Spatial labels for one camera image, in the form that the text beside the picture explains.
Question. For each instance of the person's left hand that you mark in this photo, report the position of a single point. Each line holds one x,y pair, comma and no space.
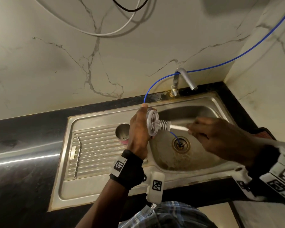
137,137

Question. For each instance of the person's right hand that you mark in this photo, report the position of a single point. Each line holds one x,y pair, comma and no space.
225,142

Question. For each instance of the pink steel tumbler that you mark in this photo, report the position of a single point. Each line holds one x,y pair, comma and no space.
121,132

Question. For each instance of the clear plastic lid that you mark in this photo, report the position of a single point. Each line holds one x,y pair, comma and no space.
152,122

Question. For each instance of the white bottle brush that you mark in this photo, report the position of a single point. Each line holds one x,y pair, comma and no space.
178,127

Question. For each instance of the bent metal straw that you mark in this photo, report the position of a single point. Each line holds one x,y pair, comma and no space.
78,156

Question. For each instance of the person's left forearm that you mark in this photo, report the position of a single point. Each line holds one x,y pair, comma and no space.
102,206

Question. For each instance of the black left wrist band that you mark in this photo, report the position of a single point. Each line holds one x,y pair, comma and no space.
128,170

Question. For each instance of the black wrist band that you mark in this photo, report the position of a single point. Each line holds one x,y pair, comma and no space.
128,170
270,173

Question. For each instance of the black right wrist band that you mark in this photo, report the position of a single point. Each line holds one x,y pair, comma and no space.
270,173

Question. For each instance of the metal faucet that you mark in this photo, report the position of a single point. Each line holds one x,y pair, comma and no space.
187,77

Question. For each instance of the stainless steel sink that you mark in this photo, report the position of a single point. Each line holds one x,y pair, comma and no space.
85,192

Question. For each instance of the blue plaid clothing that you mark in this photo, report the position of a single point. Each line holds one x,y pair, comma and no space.
171,216

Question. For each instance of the thin blue tube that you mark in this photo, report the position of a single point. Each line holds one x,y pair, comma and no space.
251,48

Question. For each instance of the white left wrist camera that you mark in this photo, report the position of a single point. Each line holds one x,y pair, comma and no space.
155,187

